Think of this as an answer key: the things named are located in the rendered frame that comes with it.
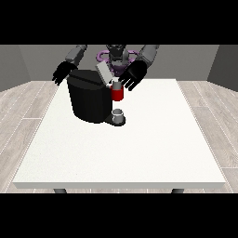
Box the grey robot trunk purple rings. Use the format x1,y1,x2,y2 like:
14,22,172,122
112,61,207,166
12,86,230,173
96,45,139,76

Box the pale grey machine lid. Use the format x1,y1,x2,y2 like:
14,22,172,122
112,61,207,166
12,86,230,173
95,60,114,86

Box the small grey coffee pod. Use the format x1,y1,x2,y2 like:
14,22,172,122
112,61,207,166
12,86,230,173
112,78,122,90

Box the red pod holder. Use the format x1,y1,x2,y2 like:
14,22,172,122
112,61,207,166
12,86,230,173
111,86,125,102

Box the black coffee machine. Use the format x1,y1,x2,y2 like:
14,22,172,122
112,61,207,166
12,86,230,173
66,69,126,127

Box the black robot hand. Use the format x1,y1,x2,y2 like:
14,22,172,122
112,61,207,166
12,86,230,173
118,59,149,92
51,60,79,86

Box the small grey cup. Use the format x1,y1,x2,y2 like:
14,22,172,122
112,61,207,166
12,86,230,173
112,108,126,124

